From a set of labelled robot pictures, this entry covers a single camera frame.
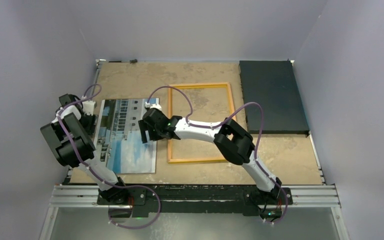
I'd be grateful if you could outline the building and sky photo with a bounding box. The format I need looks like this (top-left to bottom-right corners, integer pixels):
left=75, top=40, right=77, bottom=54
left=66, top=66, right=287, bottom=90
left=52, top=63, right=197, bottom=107
left=94, top=98, right=157, bottom=175

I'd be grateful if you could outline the yellow picture frame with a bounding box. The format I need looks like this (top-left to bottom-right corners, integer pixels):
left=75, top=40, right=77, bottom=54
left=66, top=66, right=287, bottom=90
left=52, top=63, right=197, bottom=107
left=164, top=82, right=235, bottom=164

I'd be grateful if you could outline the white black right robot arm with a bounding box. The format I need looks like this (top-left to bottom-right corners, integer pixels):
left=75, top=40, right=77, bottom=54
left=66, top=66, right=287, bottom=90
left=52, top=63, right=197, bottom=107
left=138, top=107, right=285, bottom=204

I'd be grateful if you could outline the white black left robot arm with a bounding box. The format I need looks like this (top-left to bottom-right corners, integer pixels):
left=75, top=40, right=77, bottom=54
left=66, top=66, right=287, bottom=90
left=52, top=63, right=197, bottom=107
left=40, top=94, right=130, bottom=205

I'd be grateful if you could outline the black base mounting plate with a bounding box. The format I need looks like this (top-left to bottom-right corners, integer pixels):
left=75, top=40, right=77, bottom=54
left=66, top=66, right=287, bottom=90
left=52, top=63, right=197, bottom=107
left=97, top=184, right=293, bottom=218

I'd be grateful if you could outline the dark green flat box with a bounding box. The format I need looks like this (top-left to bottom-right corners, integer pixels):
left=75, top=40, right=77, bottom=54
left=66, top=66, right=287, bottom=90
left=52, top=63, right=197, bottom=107
left=238, top=60, right=310, bottom=136

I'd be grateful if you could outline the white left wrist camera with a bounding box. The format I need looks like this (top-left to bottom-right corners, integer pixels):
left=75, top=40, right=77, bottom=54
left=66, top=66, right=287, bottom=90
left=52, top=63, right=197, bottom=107
left=80, top=100, right=97, bottom=116

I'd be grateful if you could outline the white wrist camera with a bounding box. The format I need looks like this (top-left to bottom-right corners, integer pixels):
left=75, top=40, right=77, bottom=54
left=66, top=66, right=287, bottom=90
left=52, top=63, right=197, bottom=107
left=80, top=100, right=97, bottom=116
left=144, top=102, right=162, bottom=112

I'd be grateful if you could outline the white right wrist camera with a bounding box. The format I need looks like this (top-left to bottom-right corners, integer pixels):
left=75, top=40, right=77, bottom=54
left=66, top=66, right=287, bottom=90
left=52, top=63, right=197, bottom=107
left=144, top=102, right=162, bottom=112

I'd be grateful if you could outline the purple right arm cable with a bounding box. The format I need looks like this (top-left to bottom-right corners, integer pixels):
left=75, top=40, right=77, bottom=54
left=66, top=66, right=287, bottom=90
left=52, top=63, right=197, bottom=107
left=144, top=85, right=289, bottom=226

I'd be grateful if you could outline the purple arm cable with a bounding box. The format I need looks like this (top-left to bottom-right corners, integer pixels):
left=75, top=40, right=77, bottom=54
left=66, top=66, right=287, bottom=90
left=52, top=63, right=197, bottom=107
left=144, top=85, right=289, bottom=226
left=57, top=83, right=162, bottom=231

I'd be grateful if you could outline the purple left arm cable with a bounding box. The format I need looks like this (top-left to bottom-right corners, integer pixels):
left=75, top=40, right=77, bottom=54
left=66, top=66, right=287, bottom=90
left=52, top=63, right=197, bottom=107
left=57, top=83, right=162, bottom=231

